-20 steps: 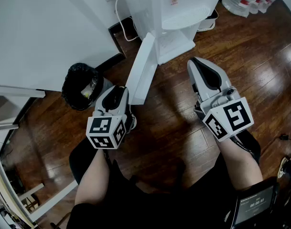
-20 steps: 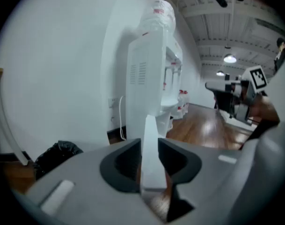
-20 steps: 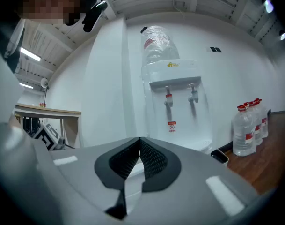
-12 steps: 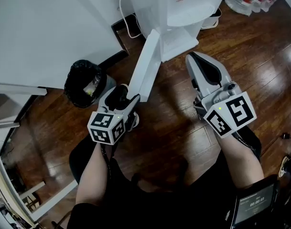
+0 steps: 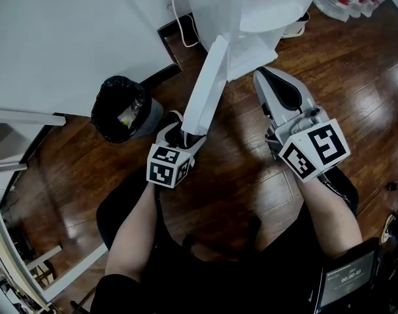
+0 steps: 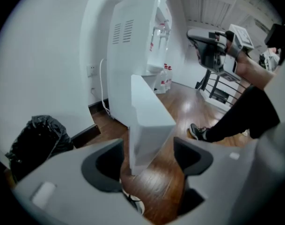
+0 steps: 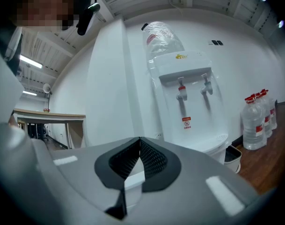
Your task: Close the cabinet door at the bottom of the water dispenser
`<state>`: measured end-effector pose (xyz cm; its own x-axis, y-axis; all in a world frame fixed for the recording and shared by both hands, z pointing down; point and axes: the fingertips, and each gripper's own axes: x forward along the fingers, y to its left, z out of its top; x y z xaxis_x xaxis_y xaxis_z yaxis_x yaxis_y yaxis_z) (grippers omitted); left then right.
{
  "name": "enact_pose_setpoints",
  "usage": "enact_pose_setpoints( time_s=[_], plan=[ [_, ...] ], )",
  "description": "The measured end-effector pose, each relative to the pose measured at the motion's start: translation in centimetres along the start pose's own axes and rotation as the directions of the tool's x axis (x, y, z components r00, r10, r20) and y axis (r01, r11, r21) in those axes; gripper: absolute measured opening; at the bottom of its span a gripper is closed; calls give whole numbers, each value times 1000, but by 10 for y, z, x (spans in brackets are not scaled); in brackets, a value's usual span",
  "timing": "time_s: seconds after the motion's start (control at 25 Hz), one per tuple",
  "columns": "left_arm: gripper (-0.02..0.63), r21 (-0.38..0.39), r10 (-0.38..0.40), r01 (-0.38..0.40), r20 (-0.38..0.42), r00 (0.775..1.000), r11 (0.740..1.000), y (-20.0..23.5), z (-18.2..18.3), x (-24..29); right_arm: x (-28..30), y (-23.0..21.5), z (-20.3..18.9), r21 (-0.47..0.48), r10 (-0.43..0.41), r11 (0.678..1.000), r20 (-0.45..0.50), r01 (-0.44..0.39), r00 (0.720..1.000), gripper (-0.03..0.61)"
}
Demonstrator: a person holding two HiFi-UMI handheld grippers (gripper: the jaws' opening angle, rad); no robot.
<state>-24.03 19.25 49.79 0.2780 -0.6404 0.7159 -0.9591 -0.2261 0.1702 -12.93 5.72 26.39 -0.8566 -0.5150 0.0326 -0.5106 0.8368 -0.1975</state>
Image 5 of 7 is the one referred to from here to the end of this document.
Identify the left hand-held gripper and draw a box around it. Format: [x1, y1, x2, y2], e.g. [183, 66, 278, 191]
[146, 110, 208, 188]

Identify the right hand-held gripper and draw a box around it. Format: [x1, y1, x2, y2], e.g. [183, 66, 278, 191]
[253, 66, 351, 183]

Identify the person's left forearm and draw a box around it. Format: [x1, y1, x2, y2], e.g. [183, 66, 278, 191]
[105, 183, 160, 283]

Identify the person's right forearm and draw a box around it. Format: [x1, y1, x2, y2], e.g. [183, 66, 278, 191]
[296, 171, 363, 260]

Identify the white drip tray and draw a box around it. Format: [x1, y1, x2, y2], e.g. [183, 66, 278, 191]
[239, 3, 307, 33]

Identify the black trash bin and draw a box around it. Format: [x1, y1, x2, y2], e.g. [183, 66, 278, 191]
[90, 75, 165, 144]

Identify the black and white chair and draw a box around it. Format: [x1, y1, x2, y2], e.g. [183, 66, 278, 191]
[90, 167, 359, 314]

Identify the black phone with lit screen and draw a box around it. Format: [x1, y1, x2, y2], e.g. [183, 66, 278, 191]
[316, 240, 381, 311]

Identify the white power cable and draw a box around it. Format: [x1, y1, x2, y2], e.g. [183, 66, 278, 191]
[171, 0, 201, 48]

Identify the white desk frame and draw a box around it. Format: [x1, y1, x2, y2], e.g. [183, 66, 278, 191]
[0, 108, 108, 314]

